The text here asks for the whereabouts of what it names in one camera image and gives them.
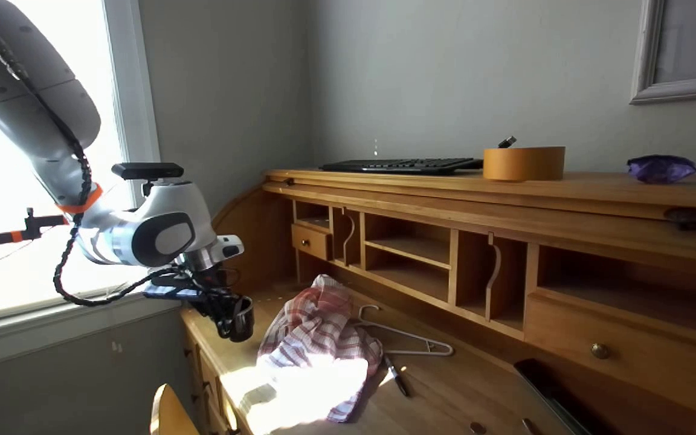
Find black pen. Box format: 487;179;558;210
384;356;413;399

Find purple glass dish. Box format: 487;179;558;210
627;154;696;184

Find black tripod rod orange bands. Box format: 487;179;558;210
0;210;65;245

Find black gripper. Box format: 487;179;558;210
145;265;255;344

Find black keyboard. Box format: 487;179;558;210
319;158;484;173

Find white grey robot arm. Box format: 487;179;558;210
0;0;255;341

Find wooden roll-top desk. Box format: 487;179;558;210
183;168;696;435

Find braided black robot cable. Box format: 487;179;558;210
0;0;199;310

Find round wooden box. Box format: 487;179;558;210
484;147;565;181

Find wooden chair back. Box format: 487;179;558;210
151;384;200;435

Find red white plaid cloth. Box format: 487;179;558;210
256;272;384;423

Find white wire hanger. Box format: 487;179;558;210
357;304;455;358

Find framed picture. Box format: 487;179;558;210
630;0;696;103

